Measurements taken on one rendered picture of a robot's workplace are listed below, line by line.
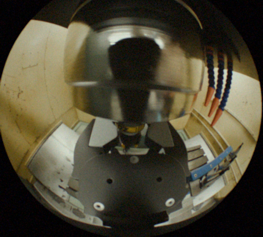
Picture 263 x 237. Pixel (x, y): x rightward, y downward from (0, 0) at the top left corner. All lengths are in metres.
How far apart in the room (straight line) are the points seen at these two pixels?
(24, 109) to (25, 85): 0.22
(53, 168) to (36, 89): 0.84
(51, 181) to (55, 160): 0.27
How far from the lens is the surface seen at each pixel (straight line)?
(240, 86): 1.04
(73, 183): 0.67
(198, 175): 0.35
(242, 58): 0.23
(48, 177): 1.07
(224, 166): 0.44
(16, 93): 1.01
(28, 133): 1.08
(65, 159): 1.03
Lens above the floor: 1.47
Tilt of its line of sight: 26 degrees down
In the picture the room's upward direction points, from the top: 3 degrees clockwise
